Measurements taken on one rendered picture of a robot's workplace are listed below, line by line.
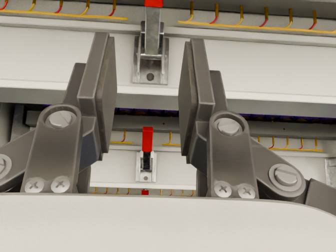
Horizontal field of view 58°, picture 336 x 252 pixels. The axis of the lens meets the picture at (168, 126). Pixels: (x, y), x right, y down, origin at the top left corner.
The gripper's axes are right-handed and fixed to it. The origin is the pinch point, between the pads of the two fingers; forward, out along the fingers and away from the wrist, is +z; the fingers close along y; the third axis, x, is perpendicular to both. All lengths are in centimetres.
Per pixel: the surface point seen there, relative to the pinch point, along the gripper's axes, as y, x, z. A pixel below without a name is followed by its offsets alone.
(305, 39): 12.8, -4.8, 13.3
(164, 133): 2.5, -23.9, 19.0
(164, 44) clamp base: 1.1, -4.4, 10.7
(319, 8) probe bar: 13.7, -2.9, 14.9
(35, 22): -9.0, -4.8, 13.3
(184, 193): 7.9, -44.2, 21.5
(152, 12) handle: 0.1, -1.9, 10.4
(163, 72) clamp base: 1.1, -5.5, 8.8
